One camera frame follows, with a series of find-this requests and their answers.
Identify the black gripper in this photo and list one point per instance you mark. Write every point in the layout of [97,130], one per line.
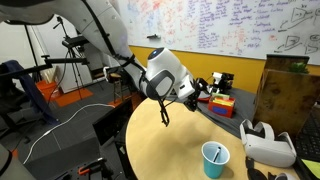
[192,98]

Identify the black and white marker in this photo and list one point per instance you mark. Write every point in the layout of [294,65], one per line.
[217,154]

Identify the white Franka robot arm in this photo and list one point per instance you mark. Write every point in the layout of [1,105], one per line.
[100,23]

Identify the blue plastic cup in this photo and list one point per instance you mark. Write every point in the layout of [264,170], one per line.
[213,168]

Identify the red round plate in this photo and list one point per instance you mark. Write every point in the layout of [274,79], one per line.
[205,98]

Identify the red box of coloured blocks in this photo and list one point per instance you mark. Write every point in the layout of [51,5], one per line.
[221,109]

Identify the black and white spare gripper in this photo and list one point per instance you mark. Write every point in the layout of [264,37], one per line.
[222,81]

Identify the grey table cloth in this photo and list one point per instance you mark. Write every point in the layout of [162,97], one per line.
[240,106]

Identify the black whiteboard eraser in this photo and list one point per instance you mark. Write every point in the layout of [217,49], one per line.
[153,36]

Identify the wooden stool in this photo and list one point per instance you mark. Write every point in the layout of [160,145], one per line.
[116,80]

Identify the black monitor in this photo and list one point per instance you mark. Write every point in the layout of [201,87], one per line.
[111,123]

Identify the white VR headset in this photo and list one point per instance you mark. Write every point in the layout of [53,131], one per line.
[266,150]

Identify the dark wooden shelf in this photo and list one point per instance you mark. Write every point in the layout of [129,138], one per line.
[286,96]

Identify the small green potted plant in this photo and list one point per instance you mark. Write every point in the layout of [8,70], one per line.
[297,67]

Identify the black laptop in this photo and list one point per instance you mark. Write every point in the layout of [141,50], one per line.
[310,136]

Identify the orange floor mat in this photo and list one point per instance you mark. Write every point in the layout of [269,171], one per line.
[71,97]

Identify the yellow sticky note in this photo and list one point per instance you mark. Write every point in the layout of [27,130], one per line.
[312,167]

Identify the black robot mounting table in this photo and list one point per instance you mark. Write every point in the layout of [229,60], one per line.
[66,160]

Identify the black boom stand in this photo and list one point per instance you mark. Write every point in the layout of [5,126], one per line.
[63,61]

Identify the orange bucket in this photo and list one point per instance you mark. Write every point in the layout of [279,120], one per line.
[46,89]

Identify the blue cloth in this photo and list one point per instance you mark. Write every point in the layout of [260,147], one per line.
[31,90]

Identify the black office chair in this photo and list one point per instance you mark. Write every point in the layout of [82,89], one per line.
[13,103]

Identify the wall whiteboard with writing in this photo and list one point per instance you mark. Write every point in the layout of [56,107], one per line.
[233,23]

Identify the black camera tripod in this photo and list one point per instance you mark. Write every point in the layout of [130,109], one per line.
[75,41]

